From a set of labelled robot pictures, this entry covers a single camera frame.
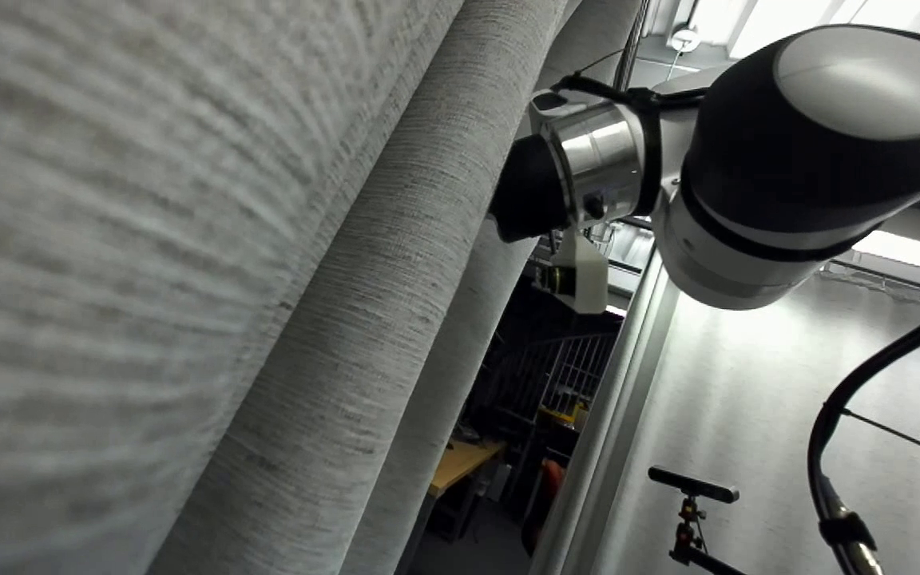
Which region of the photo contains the wire mesh rack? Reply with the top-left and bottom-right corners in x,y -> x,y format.
537,330 -> 620,423

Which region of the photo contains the red fire extinguisher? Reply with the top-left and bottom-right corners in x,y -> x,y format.
537,456 -> 567,530

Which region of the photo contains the yellow bar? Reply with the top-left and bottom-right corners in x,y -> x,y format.
537,396 -> 589,431

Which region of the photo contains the wooden shelf board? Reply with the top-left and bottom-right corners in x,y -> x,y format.
423,433 -> 509,500

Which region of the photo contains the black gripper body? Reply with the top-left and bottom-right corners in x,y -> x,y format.
485,132 -> 575,247

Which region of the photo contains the ceiling light strip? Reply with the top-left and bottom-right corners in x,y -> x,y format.
854,228 -> 920,280

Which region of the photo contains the round ceiling sensor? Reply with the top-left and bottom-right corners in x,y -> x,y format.
664,27 -> 703,58

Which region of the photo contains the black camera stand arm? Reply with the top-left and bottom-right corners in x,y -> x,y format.
668,493 -> 746,575

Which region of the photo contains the grey fabric curtain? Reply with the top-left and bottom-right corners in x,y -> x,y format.
0,0 -> 649,575

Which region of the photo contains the black bar camera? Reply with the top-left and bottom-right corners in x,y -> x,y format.
644,463 -> 745,508

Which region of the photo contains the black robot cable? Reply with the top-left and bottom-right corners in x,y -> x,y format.
544,71 -> 920,575

